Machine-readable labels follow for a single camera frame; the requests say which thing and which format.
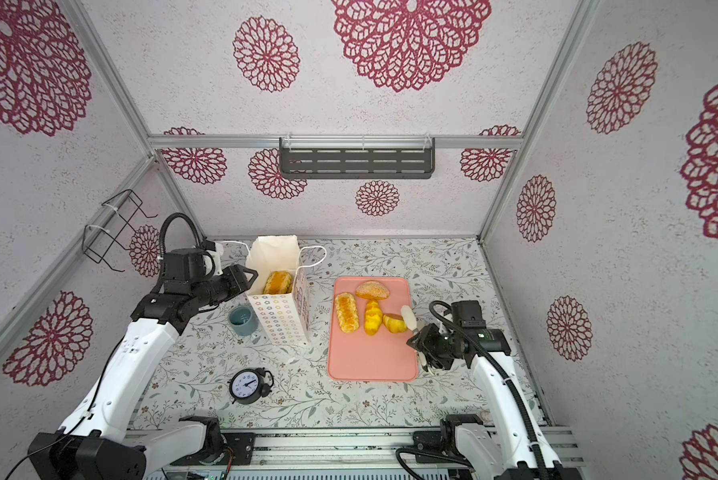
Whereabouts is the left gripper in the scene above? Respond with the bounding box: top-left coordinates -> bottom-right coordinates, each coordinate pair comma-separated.
193,263 -> 259,309

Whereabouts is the small yellow bread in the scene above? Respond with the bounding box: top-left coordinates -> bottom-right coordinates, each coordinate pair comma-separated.
383,314 -> 407,334

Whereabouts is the ridged spiral bread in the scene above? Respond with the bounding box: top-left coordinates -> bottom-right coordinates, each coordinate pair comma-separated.
262,271 -> 294,295

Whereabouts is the white paper bag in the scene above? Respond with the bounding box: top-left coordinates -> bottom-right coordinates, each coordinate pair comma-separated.
218,235 -> 322,346

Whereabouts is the yellow twisted bread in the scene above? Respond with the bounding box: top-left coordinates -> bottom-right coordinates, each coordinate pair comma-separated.
364,300 -> 383,336

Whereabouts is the round bun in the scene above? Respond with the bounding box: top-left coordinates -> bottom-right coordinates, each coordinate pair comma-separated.
354,280 -> 390,301

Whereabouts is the corn-like yellow bread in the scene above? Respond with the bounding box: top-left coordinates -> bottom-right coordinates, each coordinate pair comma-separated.
334,292 -> 360,333

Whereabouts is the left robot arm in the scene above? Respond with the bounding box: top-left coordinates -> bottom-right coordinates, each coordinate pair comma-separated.
27,245 -> 258,479

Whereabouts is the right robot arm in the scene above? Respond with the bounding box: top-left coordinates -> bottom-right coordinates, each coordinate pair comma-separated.
395,300 -> 580,479

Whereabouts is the teal cup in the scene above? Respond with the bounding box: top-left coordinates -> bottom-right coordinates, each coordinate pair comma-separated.
228,305 -> 259,337

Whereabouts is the pink tray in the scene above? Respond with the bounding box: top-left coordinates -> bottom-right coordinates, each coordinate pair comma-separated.
327,276 -> 418,382

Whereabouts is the black alarm clock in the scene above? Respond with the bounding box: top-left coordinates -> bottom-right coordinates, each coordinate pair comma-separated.
228,368 -> 275,405

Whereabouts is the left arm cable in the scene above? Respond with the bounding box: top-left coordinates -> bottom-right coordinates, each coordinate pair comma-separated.
158,212 -> 204,280

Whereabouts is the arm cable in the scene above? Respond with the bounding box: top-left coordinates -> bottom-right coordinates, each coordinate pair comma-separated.
394,299 -> 552,480
158,212 -> 204,280

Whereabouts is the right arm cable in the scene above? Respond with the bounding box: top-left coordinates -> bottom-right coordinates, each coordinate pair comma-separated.
394,299 -> 552,480

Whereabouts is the black wire rack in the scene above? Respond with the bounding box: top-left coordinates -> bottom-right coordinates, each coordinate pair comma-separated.
81,189 -> 157,273

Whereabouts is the grey wall shelf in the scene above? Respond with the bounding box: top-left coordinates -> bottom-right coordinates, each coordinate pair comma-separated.
279,137 -> 436,180

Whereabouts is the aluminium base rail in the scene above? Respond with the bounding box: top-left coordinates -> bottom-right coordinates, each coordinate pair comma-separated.
124,425 -> 585,475

